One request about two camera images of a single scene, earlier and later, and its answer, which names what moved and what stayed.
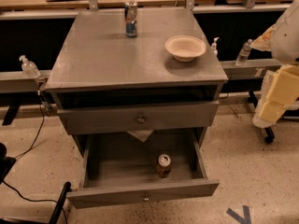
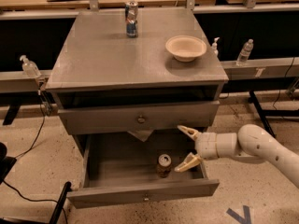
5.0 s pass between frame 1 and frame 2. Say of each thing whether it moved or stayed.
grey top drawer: stayed
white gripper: moved
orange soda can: stayed
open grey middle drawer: stayed
